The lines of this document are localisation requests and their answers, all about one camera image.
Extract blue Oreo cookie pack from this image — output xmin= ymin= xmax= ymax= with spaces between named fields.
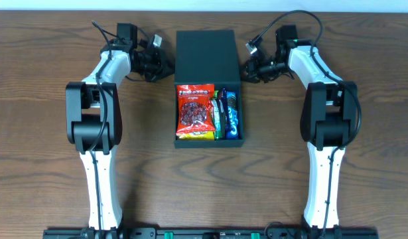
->
xmin=226 ymin=91 xmax=239 ymax=139

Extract purple white chocolate bar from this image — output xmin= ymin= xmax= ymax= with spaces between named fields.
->
xmin=217 ymin=89 xmax=228 ymax=137

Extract red green candy bar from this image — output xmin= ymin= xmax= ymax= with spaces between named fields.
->
xmin=211 ymin=99 xmax=223 ymax=139

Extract red Hacks candy bag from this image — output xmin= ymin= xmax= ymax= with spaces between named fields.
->
xmin=176 ymin=84 xmax=216 ymax=135

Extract yellow Hacks candy bag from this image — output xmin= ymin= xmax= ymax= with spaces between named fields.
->
xmin=177 ymin=131 xmax=214 ymax=141

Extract Haribo gummy bag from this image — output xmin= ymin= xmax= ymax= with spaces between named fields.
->
xmin=211 ymin=90 xmax=222 ymax=139

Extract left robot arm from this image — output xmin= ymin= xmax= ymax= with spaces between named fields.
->
xmin=66 ymin=47 xmax=174 ymax=238

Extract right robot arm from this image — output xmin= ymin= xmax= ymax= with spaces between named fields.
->
xmin=243 ymin=44 xmax=362 ymax=236

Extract dark green open box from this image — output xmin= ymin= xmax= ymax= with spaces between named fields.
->
xmin=174 ymin=30 xmax=245 ymax=149

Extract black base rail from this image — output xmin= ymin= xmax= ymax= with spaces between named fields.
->
xmin=42 ymin=227 xmax=379 ymax=239

